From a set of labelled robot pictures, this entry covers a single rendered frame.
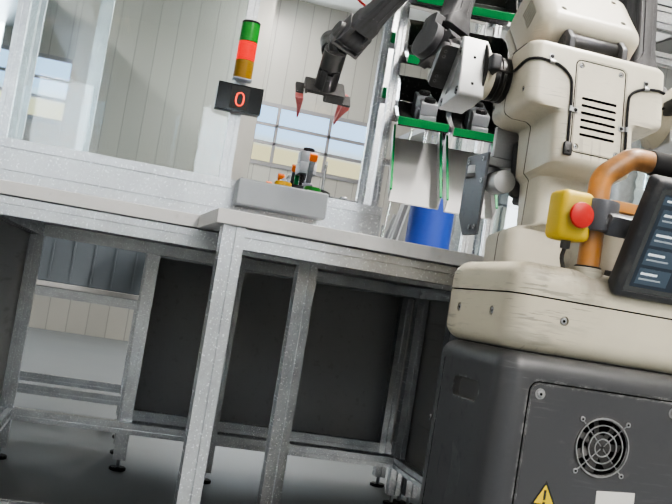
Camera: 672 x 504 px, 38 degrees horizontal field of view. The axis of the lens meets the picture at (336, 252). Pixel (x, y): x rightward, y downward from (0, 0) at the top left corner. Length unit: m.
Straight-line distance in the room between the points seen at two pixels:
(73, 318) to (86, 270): 6.09
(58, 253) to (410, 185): 2.14
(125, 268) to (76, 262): 0.21
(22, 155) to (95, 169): 0.16
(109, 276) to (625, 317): 3.12
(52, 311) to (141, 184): 8.13
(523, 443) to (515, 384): 0.08
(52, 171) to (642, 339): 1.37
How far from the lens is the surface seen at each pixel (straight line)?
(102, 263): 4.26
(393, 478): 3.73
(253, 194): 2.19
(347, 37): 2.37
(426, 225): 3.31
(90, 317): 10.34
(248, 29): 2.61
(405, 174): 2.52
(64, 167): 2.25
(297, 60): 11.34
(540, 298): 1.34
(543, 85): 1.76
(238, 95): 2.57
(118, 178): 2.25
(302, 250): 1.92
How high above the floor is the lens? 0.71
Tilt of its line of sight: 3 degrees up
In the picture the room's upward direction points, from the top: 9 degrees clockwise
